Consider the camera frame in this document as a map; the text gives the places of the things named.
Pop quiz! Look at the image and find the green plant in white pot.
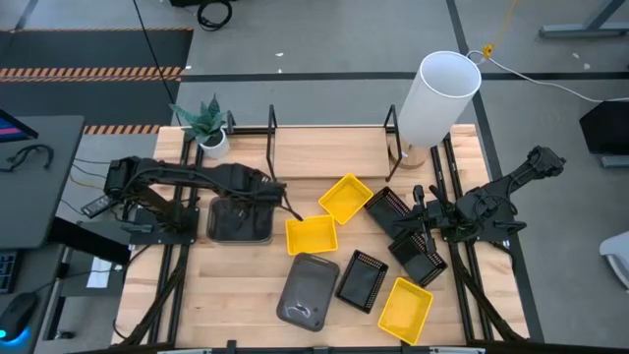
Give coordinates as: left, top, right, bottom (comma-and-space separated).
169, 93, 231, 161

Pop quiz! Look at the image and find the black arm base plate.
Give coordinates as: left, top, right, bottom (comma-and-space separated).
128, 206, 200, 246
438, 204, 527, 243

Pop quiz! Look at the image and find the computer monitor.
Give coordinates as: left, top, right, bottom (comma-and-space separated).
0, 108, 39, 145

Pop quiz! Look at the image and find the grey metal desk leg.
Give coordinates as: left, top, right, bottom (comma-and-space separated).
538, 0, 629, 39

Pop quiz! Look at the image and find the black mesh plastic basket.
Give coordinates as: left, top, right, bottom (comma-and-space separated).
363, 185, 414, 240
387, 228, 448, 289
335, 249, 389, 315

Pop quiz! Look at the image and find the black power adapter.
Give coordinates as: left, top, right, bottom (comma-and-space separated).
81, 195, 117, 219

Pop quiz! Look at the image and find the coiled black cable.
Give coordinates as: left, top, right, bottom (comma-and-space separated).
196, 0, 234, 32

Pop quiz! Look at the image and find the yellow plastic basket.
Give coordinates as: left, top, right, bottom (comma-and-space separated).
284, 214, 339, 257
376, 276, 434, 346
317, 172, 374, 226

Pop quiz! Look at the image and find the black keyboard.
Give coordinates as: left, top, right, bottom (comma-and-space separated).
0, 250, 19, 295

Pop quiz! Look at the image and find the black box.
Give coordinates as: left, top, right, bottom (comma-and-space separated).
578, 100, 629, 156

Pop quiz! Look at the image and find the yellow cable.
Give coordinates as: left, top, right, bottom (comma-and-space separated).
481, 0, 520, 60

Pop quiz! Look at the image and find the white cylindrical lamp shade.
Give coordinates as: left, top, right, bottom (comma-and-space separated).
396, 50, 483, 149

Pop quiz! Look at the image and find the grey translucent plastic bin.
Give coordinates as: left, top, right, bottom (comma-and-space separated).
275, 252, 341, 333
205, 195, 275, 246

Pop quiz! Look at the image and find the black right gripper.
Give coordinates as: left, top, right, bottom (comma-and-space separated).
392, 185, 452, 255

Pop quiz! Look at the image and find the black computer mouse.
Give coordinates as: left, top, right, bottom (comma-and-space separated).
0, 292, 39, 341

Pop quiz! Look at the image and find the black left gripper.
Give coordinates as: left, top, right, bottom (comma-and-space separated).
248, 179, 305, 222

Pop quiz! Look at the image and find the black cable on desk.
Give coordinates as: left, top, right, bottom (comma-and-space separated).
0, 144, 55, 173

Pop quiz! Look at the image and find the white cable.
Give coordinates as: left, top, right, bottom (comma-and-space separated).
466, 48, 629, 104

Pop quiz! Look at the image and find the white chair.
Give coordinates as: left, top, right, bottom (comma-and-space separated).
599, 230, 629, 291

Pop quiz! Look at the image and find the white paper sheet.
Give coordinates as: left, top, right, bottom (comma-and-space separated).
86, 257, 113, 289

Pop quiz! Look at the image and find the long black floor cable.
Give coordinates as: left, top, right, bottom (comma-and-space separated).
132, 0, 182, 127

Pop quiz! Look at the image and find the wooden shelf with black frame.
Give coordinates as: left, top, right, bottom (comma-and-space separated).
264, 103, 402, 183

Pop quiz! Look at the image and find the black aluminium table frame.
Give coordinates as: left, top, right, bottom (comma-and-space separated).
117, 112, 532, 354

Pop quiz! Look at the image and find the black hazard-striped floor mat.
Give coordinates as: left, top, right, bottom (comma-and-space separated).
0, 27, 195, 137

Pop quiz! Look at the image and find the dark grey side desk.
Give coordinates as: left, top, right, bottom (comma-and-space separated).
0, 115, 86, 251

